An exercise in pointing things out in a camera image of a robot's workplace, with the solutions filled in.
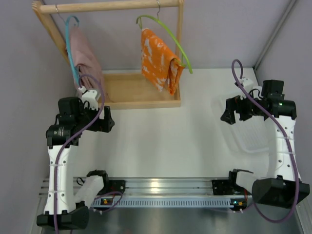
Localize aluminium mounting rail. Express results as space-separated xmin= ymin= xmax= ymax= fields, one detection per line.
xmin=39 ymin=176 xmax=254 ymax=196

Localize white plastic basket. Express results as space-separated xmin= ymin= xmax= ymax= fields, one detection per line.
xmin=211 ymin=90 xmax=268 ymax=154

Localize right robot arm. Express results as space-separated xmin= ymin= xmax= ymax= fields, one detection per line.
xmin=220 ymin=78 xmax=300 ymax=209

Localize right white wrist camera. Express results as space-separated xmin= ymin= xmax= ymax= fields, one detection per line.
xmin=235 ymin=77 xmax=254 ymax=98

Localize green plastic hanger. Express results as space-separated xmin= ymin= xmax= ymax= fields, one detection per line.
xmin=136 ymin=0 xmax=193 ymax=74

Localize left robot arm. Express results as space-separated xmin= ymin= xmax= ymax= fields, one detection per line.
xmin=37 ymin=97 xmax=115 ymax=233

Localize wooden clothes rack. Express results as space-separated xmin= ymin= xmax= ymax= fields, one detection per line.
xmin=32 ymin=0 xmax=185 ymax=110

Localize grey slotted cable duct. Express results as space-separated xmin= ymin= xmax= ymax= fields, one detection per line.
xmin=91 ymin=196 xmax=246 ymax=209

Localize orange white patterned trousers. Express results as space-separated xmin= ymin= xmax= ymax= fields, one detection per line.
xmin=141 ymin=28 xmax=184 ymax=96

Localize blue plastic hanger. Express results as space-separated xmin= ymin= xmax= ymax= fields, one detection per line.
xmin=55 ymin=4 xmax=79 ymax=85

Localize pink trousers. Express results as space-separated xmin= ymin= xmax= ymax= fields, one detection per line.
xmin=69 ymin=26 xmax=110 ymax=101

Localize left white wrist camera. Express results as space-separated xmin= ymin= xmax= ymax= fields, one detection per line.
xmin=78 ymin=86 xmax=100 ymax=110

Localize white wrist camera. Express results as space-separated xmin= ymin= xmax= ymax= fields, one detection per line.
xmin=235 ymin=77 xmax=254 ymax=98
xmin=78 ymin=86 xmax=100 ymax=110

